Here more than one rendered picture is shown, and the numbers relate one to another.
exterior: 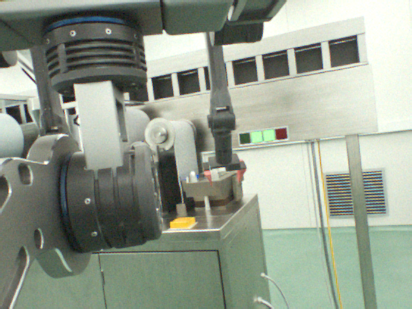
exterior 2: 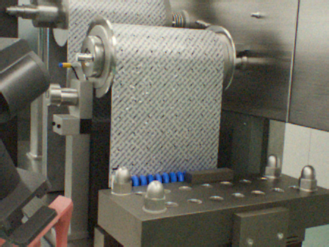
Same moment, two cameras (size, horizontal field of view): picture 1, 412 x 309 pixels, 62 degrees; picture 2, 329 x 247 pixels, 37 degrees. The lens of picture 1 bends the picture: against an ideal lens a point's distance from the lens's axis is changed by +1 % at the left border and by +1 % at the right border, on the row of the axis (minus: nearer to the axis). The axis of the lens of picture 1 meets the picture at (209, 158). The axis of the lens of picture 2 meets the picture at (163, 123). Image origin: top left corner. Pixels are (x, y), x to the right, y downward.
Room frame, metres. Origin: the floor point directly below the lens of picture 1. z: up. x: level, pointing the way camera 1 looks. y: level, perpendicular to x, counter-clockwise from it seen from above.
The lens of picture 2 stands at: (0.88, -0.49, 1.27)
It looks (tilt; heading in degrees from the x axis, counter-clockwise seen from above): 9 degrees down; 40
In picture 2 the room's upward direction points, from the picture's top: 3 degrees clockwise
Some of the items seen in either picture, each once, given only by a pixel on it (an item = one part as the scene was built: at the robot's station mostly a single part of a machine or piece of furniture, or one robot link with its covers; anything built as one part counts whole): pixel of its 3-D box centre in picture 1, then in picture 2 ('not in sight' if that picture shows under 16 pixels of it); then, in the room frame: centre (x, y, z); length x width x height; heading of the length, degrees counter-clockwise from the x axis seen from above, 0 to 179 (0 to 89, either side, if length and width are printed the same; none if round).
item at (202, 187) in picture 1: (217, 182); (220, 206); (1.60, -0.02, 1.00); 0.40 x 0.16 x 0.06; 161
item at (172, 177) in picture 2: not in sight; (173, 181); (1.59, 0.08, 1.03); 0.21 x 0.04 x 0.03; 161
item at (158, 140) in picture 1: (158, 135); (92, 56); (1.49, 0.20, 1.25); 0.07 x 0.02 x 0.07; 71
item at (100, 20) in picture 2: (160, 135); (98, 56); (1.50, 0.20, 1.25); 0.15 x 0.01 x 0.15; 71
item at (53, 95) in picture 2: not in sight; (52, 94); (1.44, 0.26, 1.18); 0.04 x 0.02 x 0.04; 71
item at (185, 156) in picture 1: (187, 161); (167, 134); (1.60, 0.10, 1.11); 0.23 x 0.01 x 0.18; 161
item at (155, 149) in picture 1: (154, 181); (70, 159); (1.48, 0.25, 1.05); 0.06 x 0.05 x 0.31; 161
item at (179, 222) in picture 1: (182, 223); not in sight; (1.23, 0.13, 0.91); 0.07 x 0.07 x 0.02; 71
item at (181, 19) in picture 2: not in sight; (170, 23); (1.86, 0.34, 1.33); 0.07 x 0.07 x 0.07; 71
